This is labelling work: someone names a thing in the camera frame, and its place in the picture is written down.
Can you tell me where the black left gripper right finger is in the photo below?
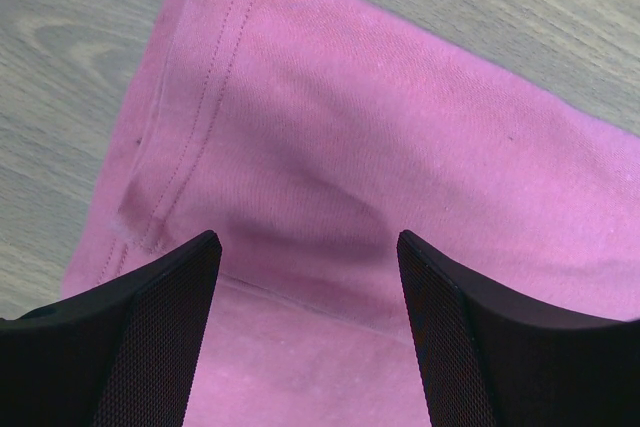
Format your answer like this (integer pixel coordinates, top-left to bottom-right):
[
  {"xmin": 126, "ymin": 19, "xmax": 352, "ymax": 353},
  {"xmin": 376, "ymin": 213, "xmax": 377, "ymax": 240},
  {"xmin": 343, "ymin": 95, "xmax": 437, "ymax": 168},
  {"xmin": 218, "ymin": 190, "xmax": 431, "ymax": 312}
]
[{"xmin": 397, "ymin": 231, "xmax": 639, "ymax": 426}]

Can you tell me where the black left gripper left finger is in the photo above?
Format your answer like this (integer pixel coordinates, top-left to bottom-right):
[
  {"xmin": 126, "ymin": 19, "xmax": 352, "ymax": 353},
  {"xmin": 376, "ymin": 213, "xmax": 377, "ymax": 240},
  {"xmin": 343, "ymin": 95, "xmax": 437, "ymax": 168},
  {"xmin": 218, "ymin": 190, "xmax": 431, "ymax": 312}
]
[{"xmin": 1, "ymin": 231, "xmax": 222, "ymax": 426}]

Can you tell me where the salmon pink t-shirt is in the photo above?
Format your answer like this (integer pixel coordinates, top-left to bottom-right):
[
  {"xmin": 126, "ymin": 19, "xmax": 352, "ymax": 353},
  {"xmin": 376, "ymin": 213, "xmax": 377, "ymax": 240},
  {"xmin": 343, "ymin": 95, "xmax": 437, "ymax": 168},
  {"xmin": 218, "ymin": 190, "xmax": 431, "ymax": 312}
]
[{"xmin": 62, "ymin": 0, "xmax": 639, "ymax": 426}]

